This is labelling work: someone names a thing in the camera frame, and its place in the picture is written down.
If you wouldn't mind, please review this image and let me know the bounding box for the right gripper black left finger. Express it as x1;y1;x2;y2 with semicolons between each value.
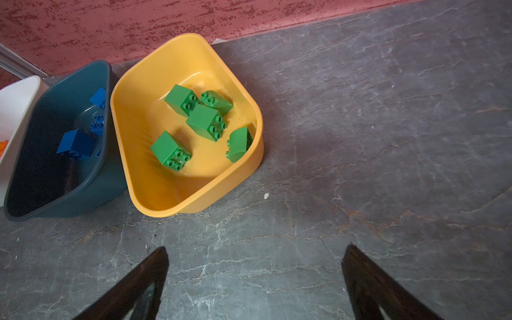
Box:
75;247;169;319

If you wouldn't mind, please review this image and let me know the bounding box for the green lego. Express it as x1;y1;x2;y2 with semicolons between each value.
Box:
200;90;233;116
150;131;192;171
226;127;253;163
186;104;227;142

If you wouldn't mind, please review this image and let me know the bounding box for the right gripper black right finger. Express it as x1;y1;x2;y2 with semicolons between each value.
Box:
342;244;440;319

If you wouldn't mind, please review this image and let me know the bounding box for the yellow plastic bin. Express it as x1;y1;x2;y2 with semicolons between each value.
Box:
110;33;264;218

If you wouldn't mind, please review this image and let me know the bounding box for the dark teal plastic bin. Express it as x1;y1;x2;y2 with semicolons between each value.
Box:
3;60;127;221

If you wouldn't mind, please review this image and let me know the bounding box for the white plastic bin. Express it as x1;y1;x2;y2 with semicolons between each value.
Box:
1;75;48;205

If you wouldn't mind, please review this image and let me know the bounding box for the blue lego brick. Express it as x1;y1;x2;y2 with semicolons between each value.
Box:
89;87;107;110

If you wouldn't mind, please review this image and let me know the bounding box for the blue lego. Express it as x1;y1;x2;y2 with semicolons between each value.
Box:
56;129;95;160
90;115;105;137

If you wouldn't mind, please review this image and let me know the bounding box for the orange lego brick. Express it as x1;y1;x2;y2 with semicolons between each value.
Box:
0;140;9;157

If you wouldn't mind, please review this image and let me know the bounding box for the green lego brick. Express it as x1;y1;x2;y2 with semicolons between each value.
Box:
164;84;201;117

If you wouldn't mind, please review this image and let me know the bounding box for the aluminium corner post left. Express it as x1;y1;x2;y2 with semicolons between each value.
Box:
0;44;48;79

